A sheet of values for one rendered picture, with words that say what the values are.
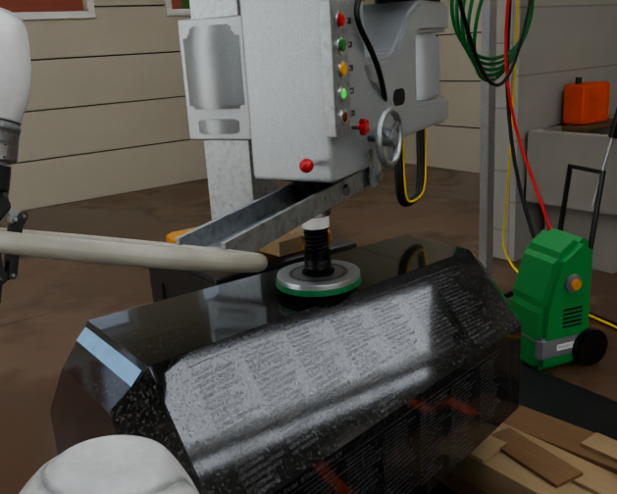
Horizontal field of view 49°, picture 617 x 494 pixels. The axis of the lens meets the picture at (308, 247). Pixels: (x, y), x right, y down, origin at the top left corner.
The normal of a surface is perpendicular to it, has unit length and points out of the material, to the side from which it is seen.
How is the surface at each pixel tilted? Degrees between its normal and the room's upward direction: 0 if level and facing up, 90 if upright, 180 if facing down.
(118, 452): 9
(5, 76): 87
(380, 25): 40
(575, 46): 90
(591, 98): 90
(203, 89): 90
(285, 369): 45
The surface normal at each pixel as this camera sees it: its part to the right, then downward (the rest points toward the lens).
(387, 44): -0.36, -0.56
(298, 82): -0.48, 0.27
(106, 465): 0.04, -0.99
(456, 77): -0.80, 0.22
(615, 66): 0.59, 0.19
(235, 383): 0.41, -0.55
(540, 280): -0.91, -0.15
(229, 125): -0.07, 0.29
